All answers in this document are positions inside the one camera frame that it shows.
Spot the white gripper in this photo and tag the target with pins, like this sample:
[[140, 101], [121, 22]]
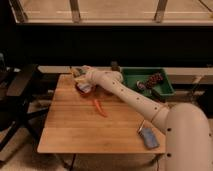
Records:
[[83, 78]]

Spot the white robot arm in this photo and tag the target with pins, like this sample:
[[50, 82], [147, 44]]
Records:
[[188, 136]]

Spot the dark round object in tray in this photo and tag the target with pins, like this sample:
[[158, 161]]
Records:
[[140, 86]]

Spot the green plastic tray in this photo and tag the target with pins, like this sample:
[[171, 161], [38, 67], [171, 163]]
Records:
[[160, 91]]

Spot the red bowl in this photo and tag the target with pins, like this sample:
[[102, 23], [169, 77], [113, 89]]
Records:
[[82, 93]]

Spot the dark can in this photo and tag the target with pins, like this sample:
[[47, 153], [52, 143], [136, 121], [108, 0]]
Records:
[[115, 66]]

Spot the orange carrot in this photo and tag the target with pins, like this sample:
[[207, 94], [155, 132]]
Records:
[[99, 108]]

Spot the wooden folding table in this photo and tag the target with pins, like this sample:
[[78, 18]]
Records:
[[74, 125]]

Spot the bunch of dark grapes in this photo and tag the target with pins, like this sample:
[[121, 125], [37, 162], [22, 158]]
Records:
[[153, 80]]

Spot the metal spoon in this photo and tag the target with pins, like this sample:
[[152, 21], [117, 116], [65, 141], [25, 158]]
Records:
[[141, 126]]

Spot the blue sponge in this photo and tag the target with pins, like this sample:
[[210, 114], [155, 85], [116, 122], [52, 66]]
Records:
[[149, 138]]

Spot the black office chair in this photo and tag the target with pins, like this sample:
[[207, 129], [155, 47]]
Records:
[[16, 94]]

